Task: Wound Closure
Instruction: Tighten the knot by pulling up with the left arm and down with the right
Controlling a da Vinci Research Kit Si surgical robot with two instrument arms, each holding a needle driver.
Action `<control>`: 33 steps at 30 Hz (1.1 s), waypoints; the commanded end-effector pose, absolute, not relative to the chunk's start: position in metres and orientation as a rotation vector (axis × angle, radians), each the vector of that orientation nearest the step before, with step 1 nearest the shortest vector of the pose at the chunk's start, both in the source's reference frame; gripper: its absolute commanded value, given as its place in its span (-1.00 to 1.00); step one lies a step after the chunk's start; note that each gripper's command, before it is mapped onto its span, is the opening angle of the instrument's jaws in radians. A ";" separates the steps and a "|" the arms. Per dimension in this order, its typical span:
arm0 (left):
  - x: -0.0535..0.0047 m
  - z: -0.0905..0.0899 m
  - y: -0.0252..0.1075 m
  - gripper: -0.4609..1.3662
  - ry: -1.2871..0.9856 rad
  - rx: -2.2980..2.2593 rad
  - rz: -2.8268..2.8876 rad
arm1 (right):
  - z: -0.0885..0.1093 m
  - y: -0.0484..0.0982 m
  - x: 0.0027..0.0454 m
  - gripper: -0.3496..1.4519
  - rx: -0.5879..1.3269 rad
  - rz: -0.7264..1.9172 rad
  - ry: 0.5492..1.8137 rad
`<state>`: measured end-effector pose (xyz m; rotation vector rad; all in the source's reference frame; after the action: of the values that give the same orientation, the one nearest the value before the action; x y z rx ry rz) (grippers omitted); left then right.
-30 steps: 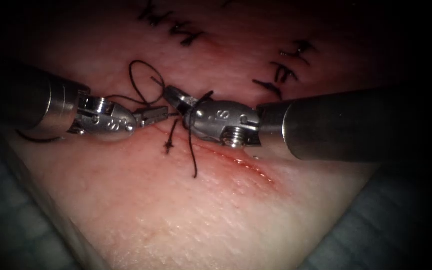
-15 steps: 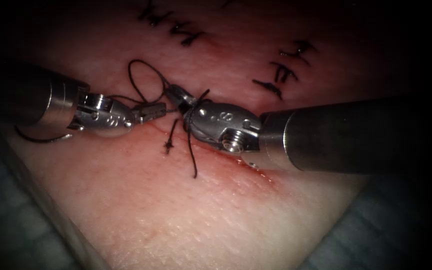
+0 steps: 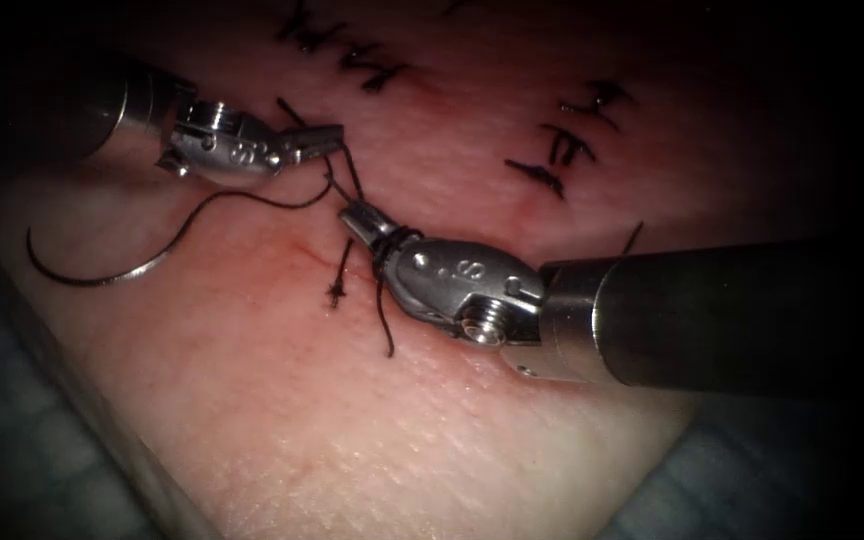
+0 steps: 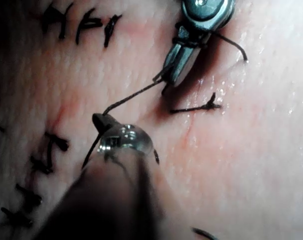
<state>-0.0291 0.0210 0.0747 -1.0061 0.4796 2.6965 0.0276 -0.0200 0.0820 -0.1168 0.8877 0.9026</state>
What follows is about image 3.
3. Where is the black stitching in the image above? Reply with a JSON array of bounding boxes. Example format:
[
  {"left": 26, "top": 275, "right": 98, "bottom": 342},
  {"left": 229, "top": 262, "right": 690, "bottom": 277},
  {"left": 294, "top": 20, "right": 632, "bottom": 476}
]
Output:
[
  {"left": 505, "top": 77, "right": 634, "bottom": 201},
  {"left": 275, "top": 0, "right": 409, "bottom": 96},
  {"left": 325, "top": 237, "right": 357, "bottom": 311}
]

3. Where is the tissue pad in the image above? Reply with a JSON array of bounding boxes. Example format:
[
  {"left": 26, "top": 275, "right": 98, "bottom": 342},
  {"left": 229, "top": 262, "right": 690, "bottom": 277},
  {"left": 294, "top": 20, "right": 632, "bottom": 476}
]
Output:
[{"left": 0, "top": 0, "right": 861, "bottom": 540}]

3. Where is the blue-green cloth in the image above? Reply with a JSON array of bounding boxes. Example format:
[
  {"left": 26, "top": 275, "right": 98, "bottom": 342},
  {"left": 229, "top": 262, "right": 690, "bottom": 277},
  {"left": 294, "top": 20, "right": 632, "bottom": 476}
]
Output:
[
  {"left": 0, "top": 209, "right": 178, "bottom": 540},
  {"left": 596, "top": 389, "right": 864, "bottom": 540}
]

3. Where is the curved steel needle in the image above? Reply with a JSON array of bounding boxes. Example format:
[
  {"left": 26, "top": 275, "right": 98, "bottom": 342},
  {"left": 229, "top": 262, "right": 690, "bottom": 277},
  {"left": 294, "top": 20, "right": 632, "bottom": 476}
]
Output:
[{"left": 24, "top": 227, "right": 173, "bottom": 289}]

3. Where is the right arm needle driver jaw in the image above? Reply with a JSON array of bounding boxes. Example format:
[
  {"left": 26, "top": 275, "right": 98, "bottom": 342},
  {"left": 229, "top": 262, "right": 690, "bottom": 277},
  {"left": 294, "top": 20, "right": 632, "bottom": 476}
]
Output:
[{"left": 338, "top": 200, "right": 404, "bottom": 250}]

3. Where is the left arm needle driver jaw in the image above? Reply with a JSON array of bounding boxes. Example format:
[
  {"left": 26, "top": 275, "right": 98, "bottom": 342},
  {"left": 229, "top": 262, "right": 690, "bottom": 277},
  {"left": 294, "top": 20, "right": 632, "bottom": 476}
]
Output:
[
  {"left": 280, "top": 124, "right": 346, "bottom": 151},
  {"left": 284, "top": 138, "right": 346, "bottom": 166}
]

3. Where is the right arm needle driver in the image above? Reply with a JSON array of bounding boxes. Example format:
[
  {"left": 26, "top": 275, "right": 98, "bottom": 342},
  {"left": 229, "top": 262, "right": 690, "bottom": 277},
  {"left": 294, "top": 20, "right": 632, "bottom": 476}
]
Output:
[{"left": 384, "top": 236, "right": 547, "bottom": 349}]

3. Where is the left arm needle driver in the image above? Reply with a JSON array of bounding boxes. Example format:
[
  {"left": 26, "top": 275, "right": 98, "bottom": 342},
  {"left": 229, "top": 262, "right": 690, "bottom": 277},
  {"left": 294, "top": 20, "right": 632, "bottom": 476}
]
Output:
[{"left": 155, "top": 98, "right": 289, "bottom": 188}]

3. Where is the short black thread piece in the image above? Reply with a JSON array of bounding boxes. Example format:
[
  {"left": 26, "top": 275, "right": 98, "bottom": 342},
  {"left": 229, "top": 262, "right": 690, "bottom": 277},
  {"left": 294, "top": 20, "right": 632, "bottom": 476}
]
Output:
[{"left": 620, "top": 219, "right": 646, "bottom": 257}]

